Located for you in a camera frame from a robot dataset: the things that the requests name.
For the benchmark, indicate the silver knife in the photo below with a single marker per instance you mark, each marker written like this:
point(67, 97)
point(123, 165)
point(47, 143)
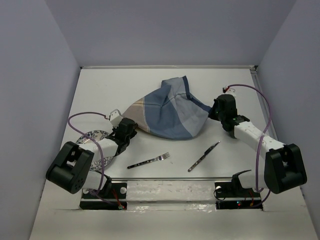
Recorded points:
point(203, 156)

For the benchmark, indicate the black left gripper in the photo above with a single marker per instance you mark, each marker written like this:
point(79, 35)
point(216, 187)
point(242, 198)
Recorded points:
point(132, 133)

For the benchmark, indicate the silver fork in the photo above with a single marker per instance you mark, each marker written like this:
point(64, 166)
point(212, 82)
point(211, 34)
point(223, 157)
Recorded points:
point(152, 160)

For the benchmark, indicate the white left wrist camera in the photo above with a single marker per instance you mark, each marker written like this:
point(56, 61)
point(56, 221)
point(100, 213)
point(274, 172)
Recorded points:
point(115, 118)

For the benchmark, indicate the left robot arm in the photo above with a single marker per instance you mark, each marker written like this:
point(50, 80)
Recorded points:
point(71, 166)

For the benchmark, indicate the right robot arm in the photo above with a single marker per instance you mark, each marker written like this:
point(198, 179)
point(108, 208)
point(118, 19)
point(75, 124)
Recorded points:
point(283, 167)

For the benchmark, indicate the blue white patterned plate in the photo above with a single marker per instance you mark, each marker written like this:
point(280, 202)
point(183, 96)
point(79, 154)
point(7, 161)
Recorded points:
point(97, 135)

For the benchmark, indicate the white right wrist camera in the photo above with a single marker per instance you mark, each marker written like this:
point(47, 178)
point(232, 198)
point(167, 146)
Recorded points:
point(229, 91)

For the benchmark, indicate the blue beige checked cloth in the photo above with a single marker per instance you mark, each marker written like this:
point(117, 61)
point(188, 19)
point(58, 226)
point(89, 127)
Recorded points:
point(170, 112)

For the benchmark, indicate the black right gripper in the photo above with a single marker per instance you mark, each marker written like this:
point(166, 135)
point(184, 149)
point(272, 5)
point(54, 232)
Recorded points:
point(211, 113)

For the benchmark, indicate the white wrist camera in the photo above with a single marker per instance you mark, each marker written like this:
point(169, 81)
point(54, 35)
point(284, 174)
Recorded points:
point(229, 91)
point(115, 118)

